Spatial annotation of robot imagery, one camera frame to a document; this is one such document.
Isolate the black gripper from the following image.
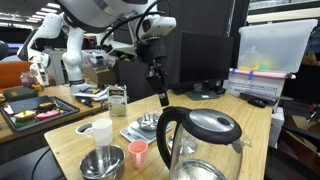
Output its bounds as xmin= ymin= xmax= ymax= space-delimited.
xmin=135 ymin=38 xmax=171 ymax=108

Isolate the glass electric kettle black handle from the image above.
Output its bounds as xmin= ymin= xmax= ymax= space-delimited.
xmin=155 ymin=105 xmax=253 ymax=180

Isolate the small steel bowl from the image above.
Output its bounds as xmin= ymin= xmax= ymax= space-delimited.
xmin=136 ymin=110 xmax=164 ymax=132

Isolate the black computer monitor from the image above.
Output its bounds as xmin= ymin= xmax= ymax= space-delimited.
xmin=179 ymin=30 xmax=235 ymax=102

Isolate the white digital kitchen scale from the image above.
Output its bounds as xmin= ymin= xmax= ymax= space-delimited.
xmin=119 ymin=120 xmax=175 ymax=145

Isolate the brown cardboard box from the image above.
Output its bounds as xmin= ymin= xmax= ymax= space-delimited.
xmin=82 ymin=66 xmax=118 ymax=87

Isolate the pink plastic cup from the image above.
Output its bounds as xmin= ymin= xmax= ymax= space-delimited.
xmin=127 ymin=139 xmax=149 ymax=170

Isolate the white ceramic mug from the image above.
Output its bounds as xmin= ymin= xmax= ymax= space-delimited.
xmin=83 ymin=117 xmax=115 ymax=147

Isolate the black marker pen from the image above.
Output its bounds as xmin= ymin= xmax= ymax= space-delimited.
xmin=74 ymin=96 xmax=95 ymax=109

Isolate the large steel bowl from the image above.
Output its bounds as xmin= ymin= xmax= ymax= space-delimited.
xmin=79 ymin=144 xmax=127 ymax=180

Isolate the black plastic tray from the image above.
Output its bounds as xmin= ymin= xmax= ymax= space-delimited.
xmin=0 ymin=95 xmax=81 ymax=133

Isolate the white printed cardboard box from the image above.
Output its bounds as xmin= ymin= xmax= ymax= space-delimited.
xmin=225 ymin=76 xmax=287 ymax=99

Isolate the black computer mouse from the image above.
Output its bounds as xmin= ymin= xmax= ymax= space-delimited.
xmin=247 ymin=97 xmax=267 ymax=109

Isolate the black desk device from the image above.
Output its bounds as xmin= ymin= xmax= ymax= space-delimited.
xmin=239 ymin=91 xmax=278 ymax=105

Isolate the pink flat block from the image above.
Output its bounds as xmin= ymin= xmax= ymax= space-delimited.
xmin=36 ymin=109 xmax=62 ymax=122

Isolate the clear plastic storage bin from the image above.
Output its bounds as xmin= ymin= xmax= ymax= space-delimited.
xmin=237 ymin=18 xmax=319 ymax=75

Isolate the white side cabinet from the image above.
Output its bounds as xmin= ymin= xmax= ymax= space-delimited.
xmin=268 ymin=112 xmax=285 ymax=149

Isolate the dark blue notebook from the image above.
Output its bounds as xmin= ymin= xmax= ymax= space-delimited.
xmin=8 ymin=95 xmax=52 ymax=113

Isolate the yellow green block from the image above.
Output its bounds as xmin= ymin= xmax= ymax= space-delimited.
xmin=13 ymin=109 xmax=38 ymax=124

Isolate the dark green zip case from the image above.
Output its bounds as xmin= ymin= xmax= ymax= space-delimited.
xmin=2 ymin=86 xmax=39 ymax=103

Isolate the orange chair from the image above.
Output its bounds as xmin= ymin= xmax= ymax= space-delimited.
xmin=0 ymin=60 xmax=33 ymax=90

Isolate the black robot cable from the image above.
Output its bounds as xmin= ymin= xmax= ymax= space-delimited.
xmin=97 ymin=0 xmax=172 ymax=48

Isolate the white cable grommet ring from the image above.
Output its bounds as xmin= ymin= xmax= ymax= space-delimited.
xmin=75 ymin=122 xmax=95 ymax=136

